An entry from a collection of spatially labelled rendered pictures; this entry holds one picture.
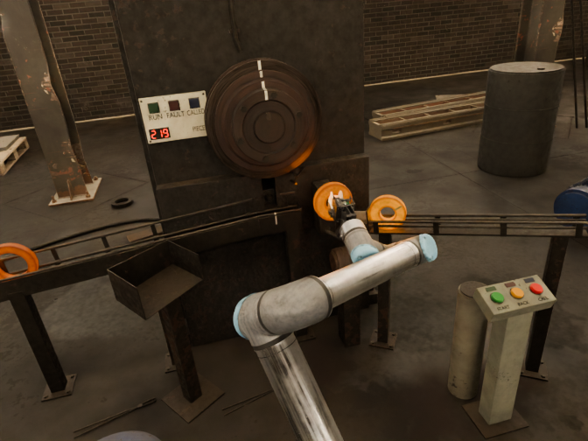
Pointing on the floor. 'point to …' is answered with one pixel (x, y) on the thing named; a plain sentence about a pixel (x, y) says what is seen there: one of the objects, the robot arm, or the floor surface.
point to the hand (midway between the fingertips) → (332, 197)
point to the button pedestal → (505, 354)
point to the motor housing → (352, 332)
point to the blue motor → (573, 199)
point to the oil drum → (520, 117)
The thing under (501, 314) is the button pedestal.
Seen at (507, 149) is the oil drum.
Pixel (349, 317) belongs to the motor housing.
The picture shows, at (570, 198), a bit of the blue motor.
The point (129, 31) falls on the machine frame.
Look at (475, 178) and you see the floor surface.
